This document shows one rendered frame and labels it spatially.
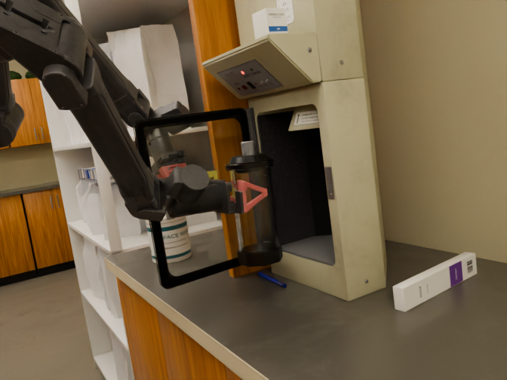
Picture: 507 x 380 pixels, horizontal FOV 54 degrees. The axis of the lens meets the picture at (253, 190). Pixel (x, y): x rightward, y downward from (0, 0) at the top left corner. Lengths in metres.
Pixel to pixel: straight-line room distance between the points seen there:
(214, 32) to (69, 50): 0.70
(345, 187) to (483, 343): 0.39
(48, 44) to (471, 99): 0.99
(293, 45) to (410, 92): 0.54
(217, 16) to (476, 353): 0.98
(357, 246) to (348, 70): 0.38
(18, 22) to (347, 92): 0.65
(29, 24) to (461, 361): 0.78
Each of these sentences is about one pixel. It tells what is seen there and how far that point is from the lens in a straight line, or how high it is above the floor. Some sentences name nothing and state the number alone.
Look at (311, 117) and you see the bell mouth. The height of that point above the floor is 1.34.
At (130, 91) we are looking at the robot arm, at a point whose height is 1.46.
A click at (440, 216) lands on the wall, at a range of 1.46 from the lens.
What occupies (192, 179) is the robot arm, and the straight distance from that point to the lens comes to 0.95.
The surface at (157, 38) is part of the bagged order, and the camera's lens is 2.41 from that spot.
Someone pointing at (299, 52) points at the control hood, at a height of 1.47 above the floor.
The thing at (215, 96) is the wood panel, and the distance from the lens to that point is 1.33.
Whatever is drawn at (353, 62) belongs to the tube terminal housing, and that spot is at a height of 1.44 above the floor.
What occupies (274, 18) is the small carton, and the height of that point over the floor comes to 1.55.
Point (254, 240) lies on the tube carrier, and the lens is 1.08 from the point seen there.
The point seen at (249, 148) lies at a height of 1.29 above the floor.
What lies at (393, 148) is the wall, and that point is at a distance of 1.53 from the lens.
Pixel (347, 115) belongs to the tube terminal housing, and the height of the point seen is 1.33.
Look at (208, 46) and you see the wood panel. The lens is 1.34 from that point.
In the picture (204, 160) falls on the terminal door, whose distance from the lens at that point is 1.22.
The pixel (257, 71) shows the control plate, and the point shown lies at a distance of 1.11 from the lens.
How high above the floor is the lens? 1.35
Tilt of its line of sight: 8 degrees down
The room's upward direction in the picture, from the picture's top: 8 degrees counter-clockwise
